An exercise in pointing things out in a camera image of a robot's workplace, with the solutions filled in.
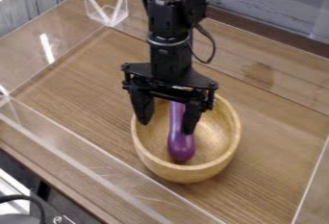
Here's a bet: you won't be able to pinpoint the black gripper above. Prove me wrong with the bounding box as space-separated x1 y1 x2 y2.
120 39 218 135

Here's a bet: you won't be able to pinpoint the purple toy eggplant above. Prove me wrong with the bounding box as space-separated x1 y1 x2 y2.
167 102 195 163

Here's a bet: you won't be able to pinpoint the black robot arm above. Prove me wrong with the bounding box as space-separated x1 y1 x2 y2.
122 0 218 135

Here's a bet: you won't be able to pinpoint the oval wooden bowl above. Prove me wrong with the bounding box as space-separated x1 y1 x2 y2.
130 94 242 184

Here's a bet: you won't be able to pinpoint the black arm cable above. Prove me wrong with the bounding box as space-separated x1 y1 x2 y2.
187 24 217 65

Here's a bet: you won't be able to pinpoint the clear acrylic corner bracket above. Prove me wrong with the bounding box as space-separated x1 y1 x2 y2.
83 0 128 28

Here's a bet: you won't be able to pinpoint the clear acrylic enclosure walls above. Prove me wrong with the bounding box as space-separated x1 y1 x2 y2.
0 0 329 224

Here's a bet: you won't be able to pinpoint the black cable bottom left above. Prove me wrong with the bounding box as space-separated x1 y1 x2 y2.
0 194 47 224

